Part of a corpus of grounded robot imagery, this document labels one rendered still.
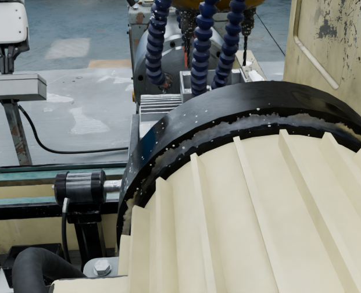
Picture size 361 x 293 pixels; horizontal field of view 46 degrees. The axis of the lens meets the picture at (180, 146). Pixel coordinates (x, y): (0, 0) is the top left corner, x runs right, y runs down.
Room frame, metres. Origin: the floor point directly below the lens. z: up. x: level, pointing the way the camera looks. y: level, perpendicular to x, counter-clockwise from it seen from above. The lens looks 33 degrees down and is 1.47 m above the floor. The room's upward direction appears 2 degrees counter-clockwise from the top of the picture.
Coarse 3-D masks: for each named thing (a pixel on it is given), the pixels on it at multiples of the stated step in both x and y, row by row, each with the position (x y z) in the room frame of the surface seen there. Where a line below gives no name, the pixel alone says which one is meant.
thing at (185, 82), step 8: (184, 72) 0.77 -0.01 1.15; (208, 72) 0.78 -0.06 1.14; (232, 72) 0.77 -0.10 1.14; (240, 72) 0.77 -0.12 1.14; (184, 80) 0.76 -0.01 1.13; (208, 80) 0.78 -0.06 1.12; (232, 80) 0.76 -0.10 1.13; (240, 80) 0.76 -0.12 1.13; (184, 88) 0.76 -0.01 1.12; (208, 88) 0.72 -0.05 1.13; (184, 96) 0.68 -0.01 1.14
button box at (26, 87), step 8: (0, 80) 0.92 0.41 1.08; (8, 80) 0.92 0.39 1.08; (16, 80) 0.92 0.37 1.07; (24, 80) 0.92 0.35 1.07; (32, 80) 0.92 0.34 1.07; (40, 80) 0.93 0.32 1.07; (0, 88) 0.91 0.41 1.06; (8, 88) 0.91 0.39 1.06; (16, 88) 0.91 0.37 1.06; (24, 88) 0.91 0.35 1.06; (32, 88) 0.91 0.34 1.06; (40, 88) 0.92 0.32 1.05; (0, 96) 0.90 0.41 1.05; (8, 96) 0.90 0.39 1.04; (16, 96) 0.90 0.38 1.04; (24, 96) 0.91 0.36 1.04; (32, 96) 0.91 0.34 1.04; (40, 96) 0.92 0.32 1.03
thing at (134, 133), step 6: (132, 114) 0.82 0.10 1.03; (138, 114) 0.82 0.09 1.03; (132, 120) 0.79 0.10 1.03; (138, 120) 0.79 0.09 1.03; (132, 126) 0.77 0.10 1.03; (138, 126) 0.77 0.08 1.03; (132, 132) 0.75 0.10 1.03; (138, 132) 0.75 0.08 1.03; (132, 138) 0.72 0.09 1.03; (138, 138) 0.72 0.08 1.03; (132, 144) 0.70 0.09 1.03; (132, 150) 0.68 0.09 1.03
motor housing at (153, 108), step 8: (144, 96) 0.75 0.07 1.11; (152, 96) 0.75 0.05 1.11; (160, 96) 0.75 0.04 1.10; (168, 96) 0.75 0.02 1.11; (176, 96) 0.75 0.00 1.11; (144, 104) 0.72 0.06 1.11; (152, 104) 0.72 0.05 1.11; (160, 104) 0.72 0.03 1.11; (168, 104) 0.72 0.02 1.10; (176, 104) 0.71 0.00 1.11; (144, 112) 0.70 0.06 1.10; (152, 112) 0.69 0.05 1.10; (160, 112) 0.69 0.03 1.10; (168, 112) 0.69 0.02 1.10; (144, 120) 0.69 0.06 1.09; (152, 120) 0.69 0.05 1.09
